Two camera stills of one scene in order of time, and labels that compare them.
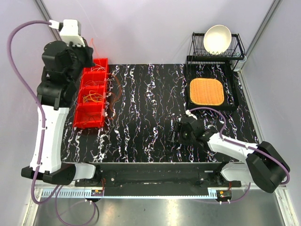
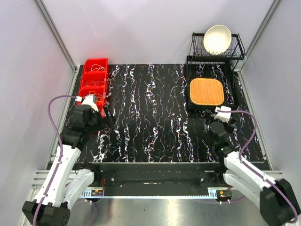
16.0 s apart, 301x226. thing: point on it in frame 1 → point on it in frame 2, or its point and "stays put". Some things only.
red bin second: x=92 y=94 stays put
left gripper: x=87 y=50 → x=109 y=120
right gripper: x=178 y=127 → x=229 y=127
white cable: x=99 y=68 stays put
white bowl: x=217 y=39 stays put
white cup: x=236 y=65 stays put
